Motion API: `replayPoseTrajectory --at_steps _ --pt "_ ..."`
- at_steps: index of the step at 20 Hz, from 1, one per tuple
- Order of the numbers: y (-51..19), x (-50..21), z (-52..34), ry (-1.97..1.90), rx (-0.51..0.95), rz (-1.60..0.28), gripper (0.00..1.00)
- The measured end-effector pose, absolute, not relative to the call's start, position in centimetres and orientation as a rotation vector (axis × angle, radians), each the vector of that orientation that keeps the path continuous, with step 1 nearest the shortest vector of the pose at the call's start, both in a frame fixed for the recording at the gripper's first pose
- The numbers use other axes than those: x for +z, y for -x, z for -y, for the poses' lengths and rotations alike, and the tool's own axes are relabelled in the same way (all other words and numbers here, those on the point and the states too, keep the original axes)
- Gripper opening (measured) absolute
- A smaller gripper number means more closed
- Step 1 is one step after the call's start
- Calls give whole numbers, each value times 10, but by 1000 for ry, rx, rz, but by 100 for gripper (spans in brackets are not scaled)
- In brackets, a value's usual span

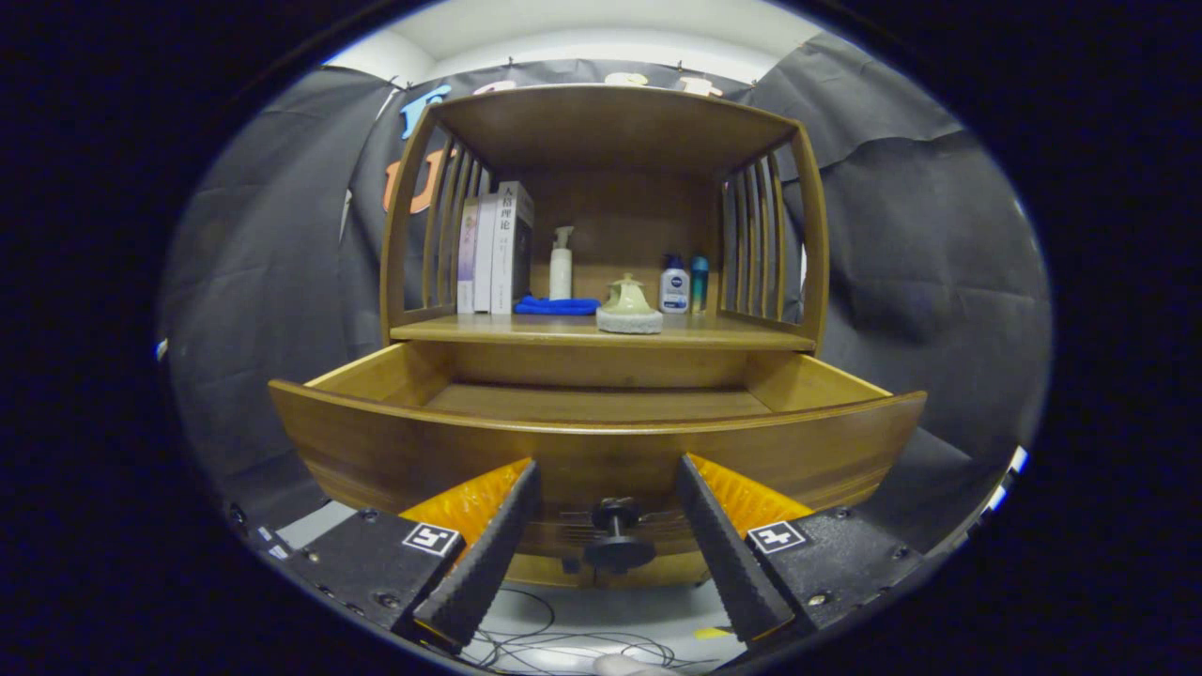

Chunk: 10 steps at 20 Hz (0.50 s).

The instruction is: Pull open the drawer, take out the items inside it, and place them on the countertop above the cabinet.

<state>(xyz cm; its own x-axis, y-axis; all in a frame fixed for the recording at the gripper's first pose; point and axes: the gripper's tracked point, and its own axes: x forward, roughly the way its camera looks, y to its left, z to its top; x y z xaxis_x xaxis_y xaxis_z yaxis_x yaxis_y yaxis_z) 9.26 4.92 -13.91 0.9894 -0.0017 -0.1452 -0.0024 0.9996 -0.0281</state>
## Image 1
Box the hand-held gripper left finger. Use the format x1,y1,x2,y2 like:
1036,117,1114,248
272,457,543,656

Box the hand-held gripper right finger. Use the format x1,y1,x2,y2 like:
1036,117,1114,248
676,453,926,649

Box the black drawer knob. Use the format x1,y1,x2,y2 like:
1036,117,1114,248
584,498,658,574

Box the wooden drawer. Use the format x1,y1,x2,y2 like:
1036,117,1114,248
270,340,928,564

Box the wooden countertop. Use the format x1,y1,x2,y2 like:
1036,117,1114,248
390,305,816,353

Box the wooden cabinet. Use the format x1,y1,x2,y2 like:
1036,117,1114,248
378,84,829,588

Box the blue cloth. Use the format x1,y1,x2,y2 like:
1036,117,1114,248
514,296,602,316

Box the white lotion bottle blue cap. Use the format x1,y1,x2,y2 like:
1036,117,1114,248
659,253,691,315

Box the white book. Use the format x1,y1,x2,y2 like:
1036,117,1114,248
472,193,499,315

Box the purple book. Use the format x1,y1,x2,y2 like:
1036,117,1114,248
456,197,480,315

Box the white pump bottle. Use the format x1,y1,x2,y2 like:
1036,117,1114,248
548,225,575,301

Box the grey book with portrait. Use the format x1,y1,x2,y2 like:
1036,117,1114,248
490,181,535,315

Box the black cables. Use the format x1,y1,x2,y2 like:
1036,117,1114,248
460,587,715,672

